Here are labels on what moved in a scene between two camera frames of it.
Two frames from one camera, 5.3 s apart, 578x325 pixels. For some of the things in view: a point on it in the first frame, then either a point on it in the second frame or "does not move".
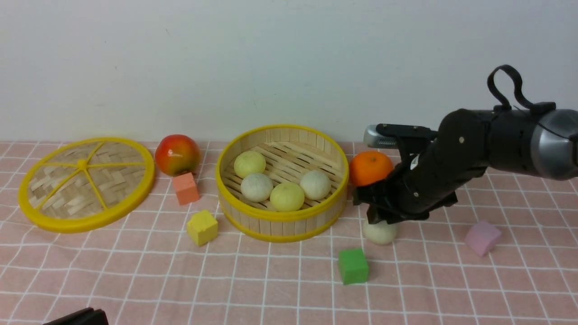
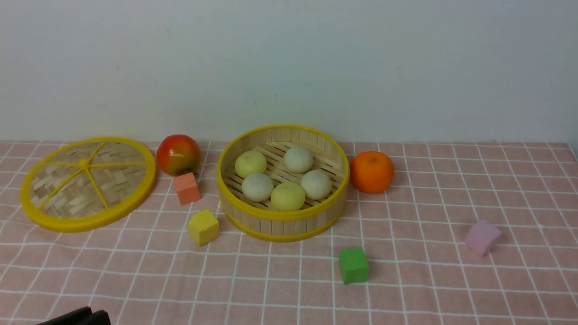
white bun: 381,233 to 298,160
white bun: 257,187 does not move
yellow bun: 286,197 does not move
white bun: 316,185 does not move
